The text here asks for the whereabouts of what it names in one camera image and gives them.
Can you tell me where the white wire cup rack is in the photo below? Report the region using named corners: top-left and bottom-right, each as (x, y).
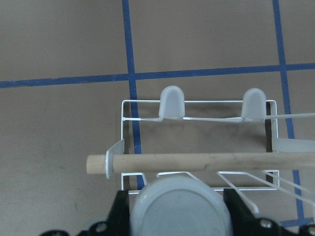
top-left (86, 85), bottom-right (315, 214)

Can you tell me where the grey-blue plastic cup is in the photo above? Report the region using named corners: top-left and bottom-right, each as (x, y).
top-left (130, 176), bottom-right (233, 236)

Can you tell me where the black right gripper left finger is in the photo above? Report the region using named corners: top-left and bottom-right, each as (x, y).
top-left (105, 190), bottom-right (130, 236)

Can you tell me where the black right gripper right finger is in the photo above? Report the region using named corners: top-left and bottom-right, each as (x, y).
top-left (223, 188), bottom-right (255, 236)

